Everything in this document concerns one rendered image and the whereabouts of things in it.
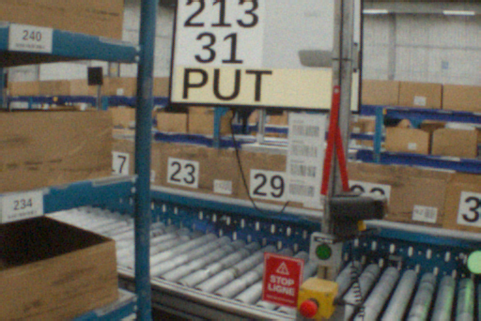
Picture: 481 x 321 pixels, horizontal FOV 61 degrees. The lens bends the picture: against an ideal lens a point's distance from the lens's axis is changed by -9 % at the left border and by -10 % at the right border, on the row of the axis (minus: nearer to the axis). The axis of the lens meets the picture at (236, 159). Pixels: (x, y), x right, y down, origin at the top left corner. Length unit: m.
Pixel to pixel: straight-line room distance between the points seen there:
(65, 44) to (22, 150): 0.15
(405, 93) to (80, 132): 5.65
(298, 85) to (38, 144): 0.68
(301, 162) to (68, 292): 0.58
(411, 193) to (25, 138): 1.26
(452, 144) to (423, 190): 4.27
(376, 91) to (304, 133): 5.21
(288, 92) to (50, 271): 0.71
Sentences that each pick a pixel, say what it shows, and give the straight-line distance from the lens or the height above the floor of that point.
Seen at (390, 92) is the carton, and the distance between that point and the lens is 6.15.
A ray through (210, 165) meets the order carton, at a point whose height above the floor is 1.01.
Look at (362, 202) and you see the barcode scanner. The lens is 0.91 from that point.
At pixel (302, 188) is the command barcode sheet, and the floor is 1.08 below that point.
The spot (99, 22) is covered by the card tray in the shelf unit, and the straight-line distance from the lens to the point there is 0.67.
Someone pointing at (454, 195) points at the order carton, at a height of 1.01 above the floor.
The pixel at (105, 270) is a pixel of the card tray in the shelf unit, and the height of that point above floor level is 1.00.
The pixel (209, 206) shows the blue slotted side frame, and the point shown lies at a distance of 1.78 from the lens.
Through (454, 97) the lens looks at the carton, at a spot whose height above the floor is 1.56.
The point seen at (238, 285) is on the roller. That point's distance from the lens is 1.31.
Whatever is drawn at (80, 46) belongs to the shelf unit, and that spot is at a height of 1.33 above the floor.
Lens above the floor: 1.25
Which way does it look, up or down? 7 degrees down
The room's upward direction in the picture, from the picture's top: 3 degrees clockwise
